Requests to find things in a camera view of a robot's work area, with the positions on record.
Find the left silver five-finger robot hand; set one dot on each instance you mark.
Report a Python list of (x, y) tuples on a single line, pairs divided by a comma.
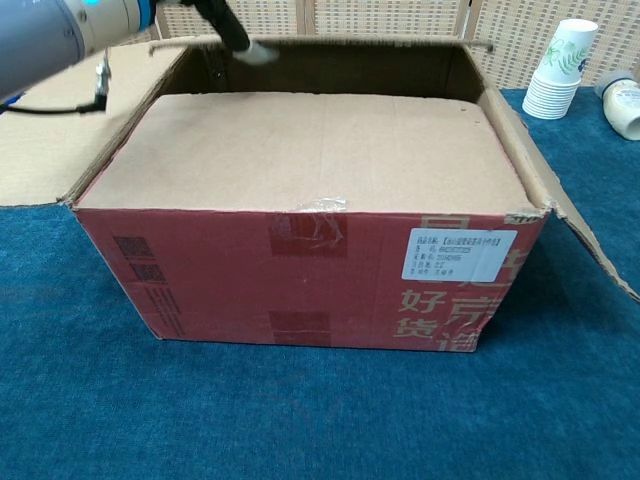
[(225, 25)]

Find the red cardboard box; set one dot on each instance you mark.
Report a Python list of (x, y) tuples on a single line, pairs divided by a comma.
[(225, 270)]

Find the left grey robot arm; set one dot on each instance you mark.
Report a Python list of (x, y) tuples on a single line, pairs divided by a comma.
[(40, 35)]

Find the wooden woven folding screen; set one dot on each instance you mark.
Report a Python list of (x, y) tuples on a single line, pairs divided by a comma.
[(375, 17)]

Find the stack of paper cups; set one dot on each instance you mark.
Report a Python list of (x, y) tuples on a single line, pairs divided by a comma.
[(557, 75)]

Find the blue table cloth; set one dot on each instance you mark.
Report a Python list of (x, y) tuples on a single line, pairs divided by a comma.
[(150, 400)]

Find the mayonnaise squeeze bottle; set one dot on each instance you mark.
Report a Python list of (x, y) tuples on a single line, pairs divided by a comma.
[(620, 107)]

